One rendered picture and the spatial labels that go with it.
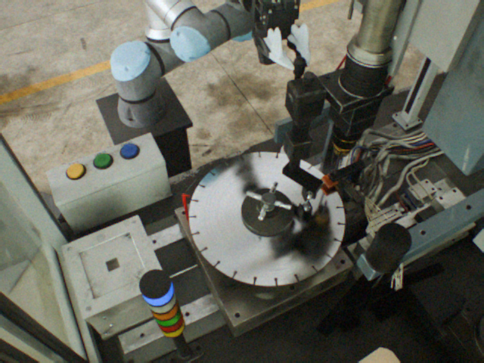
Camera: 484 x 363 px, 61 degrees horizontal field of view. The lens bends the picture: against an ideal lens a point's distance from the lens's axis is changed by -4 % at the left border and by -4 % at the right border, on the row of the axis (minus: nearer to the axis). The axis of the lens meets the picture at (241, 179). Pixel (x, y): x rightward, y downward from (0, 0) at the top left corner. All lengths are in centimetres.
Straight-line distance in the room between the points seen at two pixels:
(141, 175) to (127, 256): 23
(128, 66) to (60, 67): 175
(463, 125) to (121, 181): 76
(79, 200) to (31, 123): 161
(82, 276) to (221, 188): 35
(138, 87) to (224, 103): 126
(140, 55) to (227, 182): 49
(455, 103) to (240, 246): 47
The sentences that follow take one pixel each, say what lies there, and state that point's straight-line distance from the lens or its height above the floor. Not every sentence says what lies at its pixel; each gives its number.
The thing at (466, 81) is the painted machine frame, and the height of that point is 135.
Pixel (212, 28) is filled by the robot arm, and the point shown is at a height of 121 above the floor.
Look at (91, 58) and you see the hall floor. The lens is 297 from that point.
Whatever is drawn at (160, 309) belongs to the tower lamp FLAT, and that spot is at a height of 111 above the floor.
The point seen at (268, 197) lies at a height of 100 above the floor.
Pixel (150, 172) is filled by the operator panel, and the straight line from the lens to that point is 108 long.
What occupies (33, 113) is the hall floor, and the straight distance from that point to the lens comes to 272.
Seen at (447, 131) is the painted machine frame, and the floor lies 126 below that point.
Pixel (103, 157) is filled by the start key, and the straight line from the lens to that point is 110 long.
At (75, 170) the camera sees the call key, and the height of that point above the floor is 91.
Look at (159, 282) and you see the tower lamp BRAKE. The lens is 62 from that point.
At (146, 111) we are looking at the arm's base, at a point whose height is 80.
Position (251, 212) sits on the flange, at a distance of 89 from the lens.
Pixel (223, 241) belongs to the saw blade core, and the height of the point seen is 95.
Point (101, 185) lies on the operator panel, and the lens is 106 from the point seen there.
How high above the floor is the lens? 172
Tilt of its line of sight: 54 degrees down
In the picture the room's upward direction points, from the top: 1 degrees clockwise
